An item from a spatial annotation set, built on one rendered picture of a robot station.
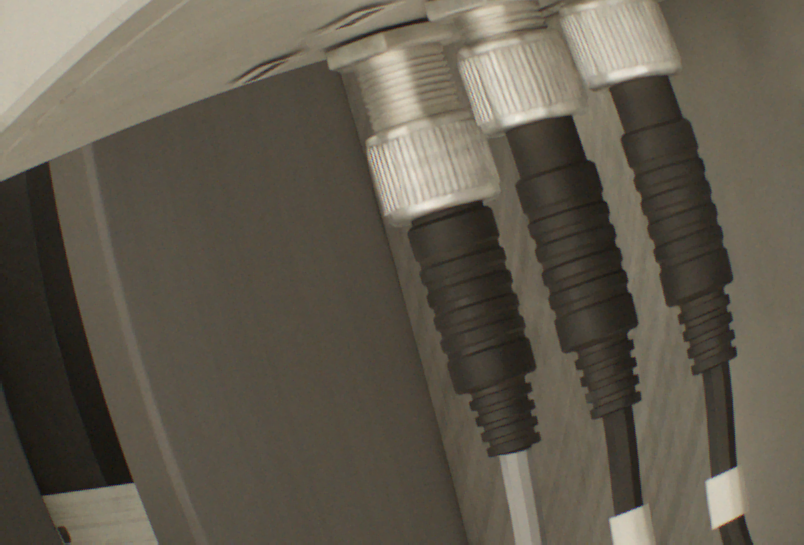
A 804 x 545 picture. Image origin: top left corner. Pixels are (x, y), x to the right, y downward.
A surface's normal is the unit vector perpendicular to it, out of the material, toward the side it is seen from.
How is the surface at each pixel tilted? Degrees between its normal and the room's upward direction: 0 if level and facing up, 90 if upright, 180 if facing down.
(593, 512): 90
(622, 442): 52
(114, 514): 27
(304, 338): 46
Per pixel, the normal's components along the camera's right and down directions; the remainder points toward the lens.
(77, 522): 0.29, -0.42
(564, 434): -0.89, 0.25
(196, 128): 0.36, -0.16
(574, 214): 0.08, -0.08
